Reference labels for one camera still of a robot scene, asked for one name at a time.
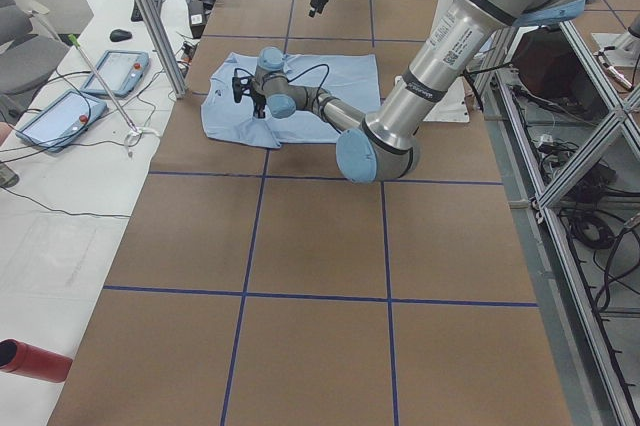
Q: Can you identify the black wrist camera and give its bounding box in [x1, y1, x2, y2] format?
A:
[232, 76, 252, 104]

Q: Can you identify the lower teach pendant tablet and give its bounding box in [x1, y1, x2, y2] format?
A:
[16, 90, 107, 153]

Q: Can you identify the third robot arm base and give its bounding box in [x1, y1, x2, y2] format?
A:
[591, 16, 639, 68]

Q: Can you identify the grey office chair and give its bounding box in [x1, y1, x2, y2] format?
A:
[1, 0, 68, 125]

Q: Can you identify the aluminium frame post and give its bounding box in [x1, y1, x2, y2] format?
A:
[134, 0, 186, 99]

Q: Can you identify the aluminium frame cage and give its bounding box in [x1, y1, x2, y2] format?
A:
[475, 10, 639, 425]

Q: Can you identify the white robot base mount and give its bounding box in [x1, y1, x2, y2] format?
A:
[424, 78, 470, 123]

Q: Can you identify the black computer mouse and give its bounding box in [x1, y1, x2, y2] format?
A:
[109, 29, 133, 43]

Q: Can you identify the light blue t-shirt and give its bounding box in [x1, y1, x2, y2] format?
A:
[201, 47, 380, 149]

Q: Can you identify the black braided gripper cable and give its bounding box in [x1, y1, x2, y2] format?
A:
[230, 63, 332, 97]

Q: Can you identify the upper teach pendant tablet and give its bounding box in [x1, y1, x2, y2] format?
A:
[96, 50, 150, 98]

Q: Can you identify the red water bottle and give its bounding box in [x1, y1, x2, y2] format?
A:
[1, 339, 73, 383]

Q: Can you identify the teach pendant tablet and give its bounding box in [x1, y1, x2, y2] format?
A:
[16, 90, 107, 153]
[96, 50, 150, 98]

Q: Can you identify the long metal grabber stick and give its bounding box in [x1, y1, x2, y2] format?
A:
[68, 34, 161, 157]

